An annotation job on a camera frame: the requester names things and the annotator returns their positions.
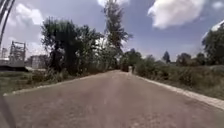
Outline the row of distant trees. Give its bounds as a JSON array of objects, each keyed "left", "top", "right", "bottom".
[{"left": 161, "top": 23, "right": 224, "bottom": 67}]

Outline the grey asphalt road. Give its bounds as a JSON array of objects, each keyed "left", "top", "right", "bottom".
[{"left": 0, "top": 69, "right": 224, "bottom": 128}]

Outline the pale concrete kerb strip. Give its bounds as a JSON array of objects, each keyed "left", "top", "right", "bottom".
[
  {"left": 2, "top": 71, "right": 108, "bottom": 98},
  {"left": 126, "top": 71, "right": 224, "bottom": 111}
]

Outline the dry grass verge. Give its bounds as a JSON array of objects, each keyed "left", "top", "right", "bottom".
[{"left": 0, "top": 68, "right": 101, "bottom": 97}]

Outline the dark bushy tree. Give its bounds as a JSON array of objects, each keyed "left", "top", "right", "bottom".
[{"left": 119, "top": 48, "right": 144, "bottom": 73}]

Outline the steel lattice structure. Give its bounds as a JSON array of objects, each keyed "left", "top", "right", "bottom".
[{"left": 8, "top": 40, "right": 28, "bottom": 69}]

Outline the overgrown bushy verge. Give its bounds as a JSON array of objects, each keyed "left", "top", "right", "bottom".
[{"left": 134, "top": 63, "right": 224, "bottom": 100}]

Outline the grey building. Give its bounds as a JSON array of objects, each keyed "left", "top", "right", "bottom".
[{"left": 25, "top": 54, "right": 50, "bottom": 70}]

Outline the tall slim tree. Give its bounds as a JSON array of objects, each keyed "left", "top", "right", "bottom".
[{"left": 101, "top": 0, "right": 134, "bottom": 70}]

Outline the clump of dark trees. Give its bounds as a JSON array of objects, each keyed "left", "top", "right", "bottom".
[{"left": 40, "top": 16, "right": 109, "bottom": 76}]

